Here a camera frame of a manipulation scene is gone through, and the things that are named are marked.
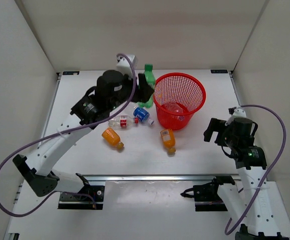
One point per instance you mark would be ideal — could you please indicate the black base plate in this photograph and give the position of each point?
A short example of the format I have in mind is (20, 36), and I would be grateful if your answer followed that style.
(205, 198)
(91, 197)

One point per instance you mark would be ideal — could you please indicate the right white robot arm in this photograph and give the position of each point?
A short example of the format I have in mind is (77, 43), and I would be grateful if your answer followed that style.
(251, 216)

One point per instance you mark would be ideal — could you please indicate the red label clear bottle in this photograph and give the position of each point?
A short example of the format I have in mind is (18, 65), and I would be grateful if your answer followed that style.
(123, 122)

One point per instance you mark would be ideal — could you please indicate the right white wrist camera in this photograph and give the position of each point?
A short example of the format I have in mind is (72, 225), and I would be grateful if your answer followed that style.
(235, 112)

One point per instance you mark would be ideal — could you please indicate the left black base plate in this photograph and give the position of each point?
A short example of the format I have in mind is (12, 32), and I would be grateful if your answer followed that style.
(91, 197)

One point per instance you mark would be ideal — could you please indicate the right black corner label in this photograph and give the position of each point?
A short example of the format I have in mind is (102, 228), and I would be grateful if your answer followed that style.
(218, 71)

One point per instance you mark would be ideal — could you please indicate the red plastic mesh bin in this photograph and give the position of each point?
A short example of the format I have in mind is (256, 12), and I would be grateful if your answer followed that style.
(177, 97)

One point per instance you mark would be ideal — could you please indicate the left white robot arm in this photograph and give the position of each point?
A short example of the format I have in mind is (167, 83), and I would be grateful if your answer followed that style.
(37, 167)

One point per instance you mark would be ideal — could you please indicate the aluminium table rail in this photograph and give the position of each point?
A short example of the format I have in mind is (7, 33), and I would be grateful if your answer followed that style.
(143, 156)

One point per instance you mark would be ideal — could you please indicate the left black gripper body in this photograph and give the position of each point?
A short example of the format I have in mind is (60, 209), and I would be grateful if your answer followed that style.
(127, 89)

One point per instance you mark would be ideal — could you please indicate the blue label clear bottle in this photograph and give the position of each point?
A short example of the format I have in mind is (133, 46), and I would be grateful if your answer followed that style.
(138, 112)

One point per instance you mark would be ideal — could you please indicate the green soda bottle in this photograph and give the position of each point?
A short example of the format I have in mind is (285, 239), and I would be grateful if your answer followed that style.
(151, 80)

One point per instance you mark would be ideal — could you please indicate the left black corner label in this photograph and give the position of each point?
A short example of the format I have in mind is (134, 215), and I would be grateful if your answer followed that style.
(70, 73)

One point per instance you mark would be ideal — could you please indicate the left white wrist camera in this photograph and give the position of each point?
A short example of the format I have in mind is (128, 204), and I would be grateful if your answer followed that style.
(123, 65)

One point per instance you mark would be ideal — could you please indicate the orange juice bottle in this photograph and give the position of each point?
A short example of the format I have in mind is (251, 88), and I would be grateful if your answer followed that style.
(112, 138)
(168, 140)

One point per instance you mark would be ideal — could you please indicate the clear ribbed water bottle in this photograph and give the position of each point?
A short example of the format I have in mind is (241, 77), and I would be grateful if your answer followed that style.
(175, 108)

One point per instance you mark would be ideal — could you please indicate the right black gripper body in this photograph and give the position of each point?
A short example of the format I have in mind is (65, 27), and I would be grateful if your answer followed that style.
(229, 138)

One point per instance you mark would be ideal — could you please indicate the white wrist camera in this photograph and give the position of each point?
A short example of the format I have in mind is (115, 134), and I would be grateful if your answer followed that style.
(123, 65)
(235, 112)

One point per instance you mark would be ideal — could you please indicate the black corner label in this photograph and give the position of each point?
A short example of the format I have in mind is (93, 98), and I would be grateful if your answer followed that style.
(218, 71)
(70, 73)

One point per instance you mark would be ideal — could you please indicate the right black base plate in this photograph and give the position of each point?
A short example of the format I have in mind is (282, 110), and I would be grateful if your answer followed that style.
(205, 198)

